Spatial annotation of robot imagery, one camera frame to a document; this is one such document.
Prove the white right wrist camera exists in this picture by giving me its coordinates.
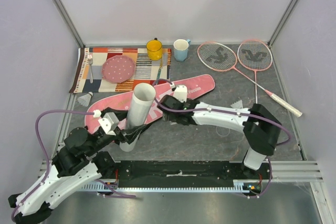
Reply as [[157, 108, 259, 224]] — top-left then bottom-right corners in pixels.
[[173, 85, 188, 102]]

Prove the pink badminton racket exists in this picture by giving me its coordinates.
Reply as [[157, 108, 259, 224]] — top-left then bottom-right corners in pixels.
[[197, 42, 302, 118], [237, 39, 272, 105]]

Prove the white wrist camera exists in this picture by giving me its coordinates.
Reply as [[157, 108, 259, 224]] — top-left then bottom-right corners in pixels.
[[173, 85, 188, 102], [98, 112, 119, 135]]

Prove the white slotted cable duct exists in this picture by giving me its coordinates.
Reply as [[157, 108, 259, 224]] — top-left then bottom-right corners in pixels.
[[78, 180, 259, 193]]

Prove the pink dotted plate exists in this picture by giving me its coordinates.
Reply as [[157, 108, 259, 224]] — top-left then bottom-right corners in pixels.
[[101, 55, 136, 83]]

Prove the pink racket bag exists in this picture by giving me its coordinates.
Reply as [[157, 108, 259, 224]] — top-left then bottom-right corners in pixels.
[[84, 74, 216, 143]]

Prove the aluminium frame rail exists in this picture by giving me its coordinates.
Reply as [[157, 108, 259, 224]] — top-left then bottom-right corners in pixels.
[[52, 0, 85, 48]]

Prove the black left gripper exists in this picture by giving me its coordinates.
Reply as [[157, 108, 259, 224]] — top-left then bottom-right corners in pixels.
[[86, 106, 147, 156]]

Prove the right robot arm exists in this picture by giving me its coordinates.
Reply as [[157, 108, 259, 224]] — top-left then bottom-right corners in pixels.
[[157, 95, 282, 179]]

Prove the pink badminton racket right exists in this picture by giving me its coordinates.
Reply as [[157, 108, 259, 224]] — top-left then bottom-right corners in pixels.
[[237, 39, 272, 105]]

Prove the white shuttlecock tube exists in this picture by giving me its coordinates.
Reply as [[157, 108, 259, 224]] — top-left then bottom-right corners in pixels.
[[119, 82, 156, 153]]

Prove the white plastic shuttlecock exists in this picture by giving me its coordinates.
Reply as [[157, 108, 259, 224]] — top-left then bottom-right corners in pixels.
[[77, 92, 93, 107], [230, 100, 244, 109]]

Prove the colourful patchwork placemat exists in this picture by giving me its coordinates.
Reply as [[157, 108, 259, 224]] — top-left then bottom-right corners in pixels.
[[69, 47, 172, 93]]

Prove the clear plastic tube lid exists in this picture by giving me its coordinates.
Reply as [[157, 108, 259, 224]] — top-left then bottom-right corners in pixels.
[[216, 126, 230, 137]]

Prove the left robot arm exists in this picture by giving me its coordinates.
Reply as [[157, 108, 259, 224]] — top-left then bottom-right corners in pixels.
[[8, 124, 148, 223]]

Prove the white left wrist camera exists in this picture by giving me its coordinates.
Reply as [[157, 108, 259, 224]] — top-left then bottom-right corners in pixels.
[[98, 112, 119, 135]]

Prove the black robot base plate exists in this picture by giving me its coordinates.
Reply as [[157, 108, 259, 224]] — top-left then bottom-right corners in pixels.
[[102, 161, 269, 186]]

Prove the light blue mug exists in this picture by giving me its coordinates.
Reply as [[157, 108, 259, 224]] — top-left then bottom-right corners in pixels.
[[173, 39, 191, 62]]

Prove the silver fork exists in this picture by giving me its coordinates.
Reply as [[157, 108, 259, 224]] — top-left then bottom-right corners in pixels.
[[88, 54, 93, 83]]

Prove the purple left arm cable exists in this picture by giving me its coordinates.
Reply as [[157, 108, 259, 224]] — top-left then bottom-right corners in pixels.
[[10, 109, 137, 222]]

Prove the yellow glass mug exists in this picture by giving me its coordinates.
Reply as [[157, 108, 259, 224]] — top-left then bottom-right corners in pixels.
[[146, 38, 163, 61]]

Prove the pink badminton racket left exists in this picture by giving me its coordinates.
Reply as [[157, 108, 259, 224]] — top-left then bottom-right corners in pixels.
[[197, 42, 302, 118]]

